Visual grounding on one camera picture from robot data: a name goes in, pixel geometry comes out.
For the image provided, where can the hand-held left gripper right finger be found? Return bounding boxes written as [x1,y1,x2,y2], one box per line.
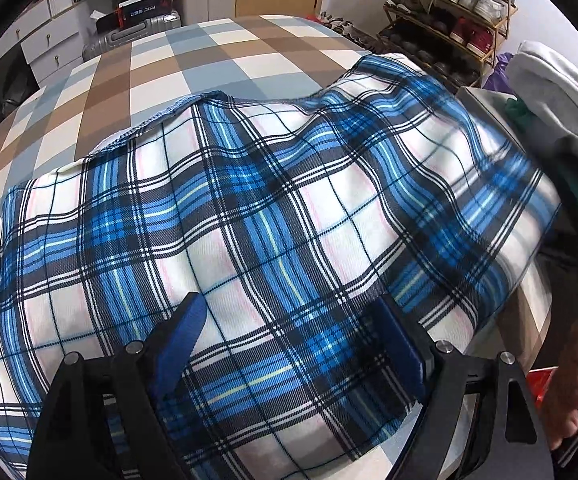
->
[371,296,554,480]

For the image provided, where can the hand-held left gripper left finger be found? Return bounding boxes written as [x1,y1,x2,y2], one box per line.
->
[28,292,207,480]

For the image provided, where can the blue plaid shirt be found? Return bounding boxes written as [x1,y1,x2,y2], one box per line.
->
[0,54,562,480]

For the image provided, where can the person's right hand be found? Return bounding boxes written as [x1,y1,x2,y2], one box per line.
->
[541,320,578,453]

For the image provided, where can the red cloth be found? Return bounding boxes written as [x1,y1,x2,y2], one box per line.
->
[528,369,562,406]

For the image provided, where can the green cloth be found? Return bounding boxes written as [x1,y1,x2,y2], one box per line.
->
[503,96,542,128]

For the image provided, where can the checkered bed sheet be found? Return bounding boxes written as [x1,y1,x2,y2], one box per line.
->
[0,14,554,480]

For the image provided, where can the purple cloth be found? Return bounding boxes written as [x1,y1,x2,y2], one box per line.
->
[481,52,520,93]

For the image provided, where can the silver suitcase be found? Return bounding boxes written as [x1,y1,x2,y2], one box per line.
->
[82,14,182,63]

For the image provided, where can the wooden shoe rack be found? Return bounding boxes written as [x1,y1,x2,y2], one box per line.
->
[376,0,520,88]

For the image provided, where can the black box with red stripe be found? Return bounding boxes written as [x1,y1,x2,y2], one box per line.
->
[116,0,172,28]

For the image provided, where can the white drawer desk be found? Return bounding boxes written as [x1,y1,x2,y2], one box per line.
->
[0,0,100,86]

